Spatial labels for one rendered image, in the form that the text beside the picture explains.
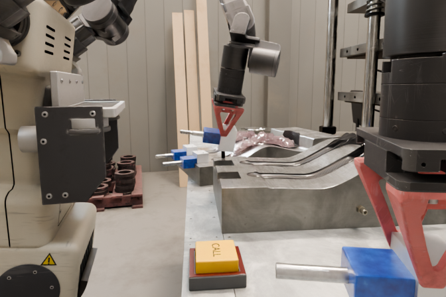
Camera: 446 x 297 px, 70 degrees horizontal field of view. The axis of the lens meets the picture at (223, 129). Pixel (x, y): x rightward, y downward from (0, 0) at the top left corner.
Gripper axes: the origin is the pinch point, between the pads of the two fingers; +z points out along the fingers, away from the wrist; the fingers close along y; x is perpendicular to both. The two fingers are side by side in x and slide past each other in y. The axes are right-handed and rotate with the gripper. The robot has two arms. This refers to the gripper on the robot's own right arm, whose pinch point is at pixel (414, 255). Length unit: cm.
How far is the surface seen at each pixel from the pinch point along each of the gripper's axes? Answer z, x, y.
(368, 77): -16, -38, 134
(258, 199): 8.3, 12.0, 33.9
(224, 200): 8.2, 18.2, 32.5
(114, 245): 93, 110, 169
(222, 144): 1, 21, 49
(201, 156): 7, 29, 65
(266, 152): 7, 10, 70
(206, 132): -2, 24, 48
